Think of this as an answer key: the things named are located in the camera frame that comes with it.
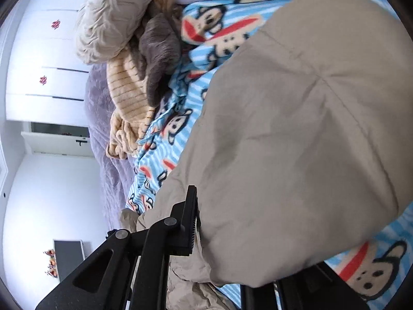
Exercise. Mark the orange flower ornament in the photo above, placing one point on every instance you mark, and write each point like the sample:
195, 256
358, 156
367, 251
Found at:
51, 263

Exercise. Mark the white door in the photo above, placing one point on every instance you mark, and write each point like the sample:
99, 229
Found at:
51, 142

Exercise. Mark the beige striped cloth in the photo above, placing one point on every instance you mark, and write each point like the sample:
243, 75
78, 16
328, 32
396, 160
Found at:
129, 87

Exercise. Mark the grey cloth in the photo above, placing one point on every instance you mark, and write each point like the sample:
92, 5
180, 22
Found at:
159, 45

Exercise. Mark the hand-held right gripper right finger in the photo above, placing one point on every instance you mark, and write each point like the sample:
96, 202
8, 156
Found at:
306, 292

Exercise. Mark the purple bedspread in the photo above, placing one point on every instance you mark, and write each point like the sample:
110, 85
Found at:
103, 155

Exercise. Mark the blue striped monkey-print blanket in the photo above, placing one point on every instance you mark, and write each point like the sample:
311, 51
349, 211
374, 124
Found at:
200, 80

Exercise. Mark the beige puffer jacket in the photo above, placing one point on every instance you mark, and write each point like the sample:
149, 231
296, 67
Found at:
290, 135

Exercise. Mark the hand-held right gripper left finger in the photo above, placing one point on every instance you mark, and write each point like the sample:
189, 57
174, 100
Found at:
187, 227

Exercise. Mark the cream quilted cloth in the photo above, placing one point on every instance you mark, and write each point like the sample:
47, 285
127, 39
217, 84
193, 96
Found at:
109, 16

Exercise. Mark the red wardrobe decoration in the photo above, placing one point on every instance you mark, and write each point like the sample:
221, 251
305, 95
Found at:
56, 24
43, 80

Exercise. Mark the dark flat screen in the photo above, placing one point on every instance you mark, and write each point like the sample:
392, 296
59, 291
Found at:
68, 260

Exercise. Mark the white wardrobe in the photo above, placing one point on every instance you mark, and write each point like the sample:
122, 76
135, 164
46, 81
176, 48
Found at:
38, 55

